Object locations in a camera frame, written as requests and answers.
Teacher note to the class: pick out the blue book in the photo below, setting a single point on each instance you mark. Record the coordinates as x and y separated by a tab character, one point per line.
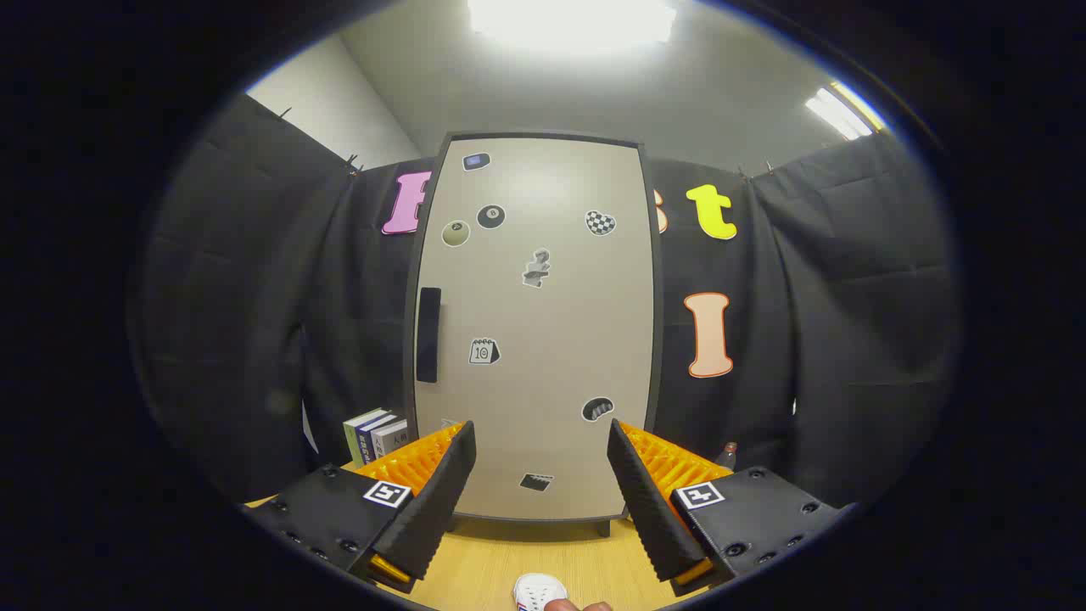
366	440

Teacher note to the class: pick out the large ceiling light panel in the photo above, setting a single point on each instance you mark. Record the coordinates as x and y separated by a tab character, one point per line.
573	21

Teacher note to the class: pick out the white canvas shoe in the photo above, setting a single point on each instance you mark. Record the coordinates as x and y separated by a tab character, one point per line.
536	590

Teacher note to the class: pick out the dark grey shoe cabinet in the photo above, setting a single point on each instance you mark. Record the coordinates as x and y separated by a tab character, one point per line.
657	339

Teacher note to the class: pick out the small red capped bottle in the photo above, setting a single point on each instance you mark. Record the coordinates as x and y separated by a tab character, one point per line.
729	456

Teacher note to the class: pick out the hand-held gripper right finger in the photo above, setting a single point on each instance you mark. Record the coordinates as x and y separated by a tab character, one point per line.
649	509

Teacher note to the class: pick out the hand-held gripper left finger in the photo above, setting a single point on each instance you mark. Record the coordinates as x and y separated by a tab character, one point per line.
437	501

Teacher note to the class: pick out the green book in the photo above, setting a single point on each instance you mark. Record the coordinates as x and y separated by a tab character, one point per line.
352	437

